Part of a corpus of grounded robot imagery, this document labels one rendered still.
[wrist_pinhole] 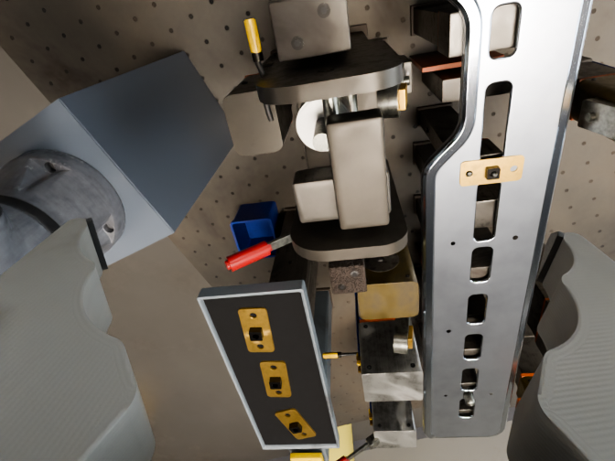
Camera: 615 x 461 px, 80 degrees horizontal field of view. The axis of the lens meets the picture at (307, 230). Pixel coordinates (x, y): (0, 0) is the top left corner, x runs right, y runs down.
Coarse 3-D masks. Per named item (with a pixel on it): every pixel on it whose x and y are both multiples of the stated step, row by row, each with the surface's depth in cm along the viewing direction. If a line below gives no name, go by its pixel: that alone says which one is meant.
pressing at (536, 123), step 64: (448, 0) 42; (512, 0) 41; (576, 0) 41; (512, 64) 45; (576, 64) 45; (512, 128) 49; (448, 192) 55; (512, 192) 54; (448, 256) 61; (512, 256) 60; (448, 320) 69; (512, 320) 68; (448, 384) 79; (512, 384) 78
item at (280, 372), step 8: (264, 360) 54; (272, 360) 53; (280, 360) 53; (264, 368) 54; (272, 368) 54; (280, 368) 54; (264, 376) 55; (272, 376) 55; (280, 376) 55; (264, 384) 56; (272, 384) 55; (280, 384) 54; (288, 384) 56; (272, 392) 57; (280, 392) 58; (288, 392) 57
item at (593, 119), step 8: (584, 104) 48; (592, 104) 47; (600, 104) 46; (608, 104) 45; (584, 112) 48; (592, 112) 47; (600, 112) 46; (608, 112) 45; (584, 120) 49; (592, 120) 47; (600, 120) 46; (608, 120) 45; (584, 128) 49; (592, 128) 48; (600, 128) 46; (608, 128) 45; (608, 136) 46
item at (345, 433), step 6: (342, 426) 230; (348, 426) 234; (342, 432) 227; (348, 432) 231; (342, 438) 223; (348, 438) 227; (342, 444) 220; (348, 444) 224; (330, 450) 214; (336, 450) 215; (342, 450) 217; (348, 450) 220; (330, 456) 211; (336, 456) 212
